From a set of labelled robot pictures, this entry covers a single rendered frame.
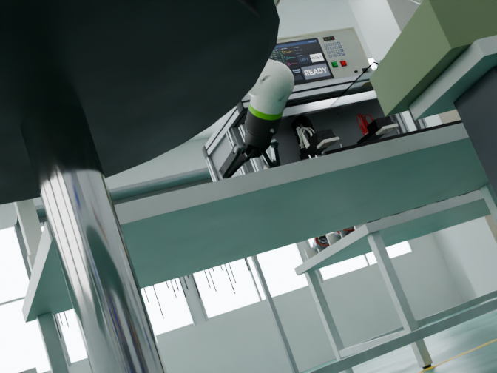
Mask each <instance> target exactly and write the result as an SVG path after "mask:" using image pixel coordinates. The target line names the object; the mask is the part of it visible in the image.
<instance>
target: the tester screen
mask: <svg viewBox="0 0 497 373"><path fill-rule="evenodd" d="M317 53H322V52H321V49H320V47H319V45H318V43H317V40H311V41H301V42H297V43H291V44H282V45H277V46H276V47H275V48H274V50H273V52H272V54H271V56H270V57H269V59H271V60H274V61H278V62H281V63H283V64H284V65H286V66H287V67H288V68H289V69H291V71H292V73H293V76H299V75H301V76H302V79H301V80H297V81H294V83H300V82H304V81H311V80H316V79H321V78H328V77H332V76H331V75H329V76H324V77H319V78H312V79H308V80H306V79H305V76H304V74H303V72H302V69H301V67H307V66H312V65H316V64H324V63H326V62H325V59H324V61H315V62H311V63H306V64H300V63H299V61H298V59H297V57H299V56H307V55H312V54H317ZM322 57H323V55H322ZM323 58H324V57H323ZM326 65H327V64H326Z"/></svg>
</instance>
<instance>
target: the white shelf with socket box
mask: <svg viewBox="0 0 497 373"><path fill-rule="evenodd" d="M14 205H15V208H16V212H17V216H18V220H19V223H20V226H21V230H22V234H23V236H24V241H25V244H26V247H27V252H28V257H27V260H28V263H29V266H30V271H31V274H32V270H33V266H34V263H35V259H36V255H37V251H38V247H39V244H40V240H41V236H42V230H41V225H40V222H39V219H38V215H37V212H36V208H35V204H34V202H33V199H29V200H24V201H17V202H14Z"/></svg>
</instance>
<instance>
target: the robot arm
mask: <svg viewBox="0 0 497 373"><path fill-rule="evenodd" d="M293 89H294V76H293V74H292V72H291V70H290V69H289V68H288V67H287V66H286V65H284V64H283V63H281V62H278V61H274V60H271V59H269V60H268V61H267V63H266V65H265V67H264V69H263V71H262V72H261V74H260V77H259V78H258V80H257V83H256V84H255V85H254V86H253V87H252V89H251V90H250V91H249V92H248V94H249V95H250V96H251V100H250V103H249V106H248V112H247V115H246V120H245V126H246V133H245V142H244V144H243V145H242V146H238V145H236V144H235V145H234V146H233V148H232V151H231V152H230V154H229V156H228V157H227V159H226V160H225V161H224V163H223V165H222V166H221V168H220V169H219V170H218V173H219V174H220V175H221V177H222V178H223V179H227V178H232V176H233V174H235V173H236V171H238V169H239V168H241V166H242V165H243V164H244V163H245V162H248V161H249V160H250V159H252V158H259V157H260V156H262V157H263V159H264V160H265V162H266V163H267V165H268V166H267V165H265V166H264V168H263V169H270V168H273V167H279V166H280V165H281V164H280V157H279V153H278V145H279V143H278V142H277V141H276V140H275V138H273V135H275V134H276V133H277V131H278V128H279V125H280V121H281V118H282V115H283V110H284V108H285V104H286V102H287V100H288V98H289V96H290V95H291V93H292V91H293ZM269 147H270V150H271V157H272V162H271V160H270V158H269V156H268V154H267V153H266V150H267V149H268V148H269ZM244 153H245V154H246V156H247V157H245V156H244Z"/></svg>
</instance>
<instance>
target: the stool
mask: <svg viewBox="0 0 497 373"><path fill-rule="evenodd" d="M279 25H280V17H279V15H278V12H277V8H276V6H275V3H274V0H0V205H1V204H8V203H12V202H17V201H24V200H29V199H33V198H39V197H41V200H42V203H43V206H44V211H45V214H46V216H47V221H48V224H49V227H50V231H51V234H52V237H53V241H54V244H55V248H56V252H57V254H58V259H59V262H60V264H61V269H62V272H63V275H64V279H65V282H66V285H67V289H68V292H69V295H70V300H71V302H72V307H73V310H74V313H75V317H76V320H77V323H78V328H79V330H80V333H81V337H82V340H83V343H84V348H85V350H86V353H87V358H88V361H89V365H90V368H91V371H92V373H167V371H166V367H165V365H164V362H163V358H162V355H161V353H160V349H159V346H158V342H157V339H156V337H155V333H154V330H153V328H152V323H151V320H150V318H149V314H148V312H147V308H146V304H145V302H144V299H143V295H142V292H141V288H140V286H139V283H138V279H137V276H136V274H135V270H134V267H133V265H132V260H131V257H130V255H129V251H128V249H127V246H126V241H125V239H124V235H123V233H122V230H121V225H120V223H119V220H118V216H117V214H116V211H115V207H114V204H113V202H112V198H111V195H110V192H109V188H108V186H107V182H106V178H108V177H110V176H113V175H117V174H118V173H121V172H123V171H126V170H128V169H131V168H133V167H136V166H138V165H140V164H143V163H146V162H147V161H151V160H152V159H154V158H157V157H158V156H160V155H162V154H164V153H165V152H168V151H170V150H171V149H174V148H175V147H178V146H180V145H181V144H184V143H185V142H187V141H188V140H190V139H191V138H193V137H195V136H196V135H198V134H199V133H201V132H202V131H204V130H206V129H208V128H209V127H210V126H212V125H213V124H214V123H216V122H217V121H218V120H220V119H221V118H222V117H223V116H224V115H225V114H227V113H228V112H229V111H230V110H232V109H233V108H234V107H236V106H237V105H238V104H239V102H240V101H241V100H242V99H243V98H244V97H245V96H246V94H247V93H248V92H249V91H250V90H251V89H252V87H253V86H254V85H255V84H256V83H257V80H258V78H259V77H260V74H261V72H262V71H263V69H264V67H265V65H266V63H267V61H268V59H269V57H270V56H271V54H272V52H273V50H274V48H275V47H276V45H277V36H278V30H279Z"/></svg>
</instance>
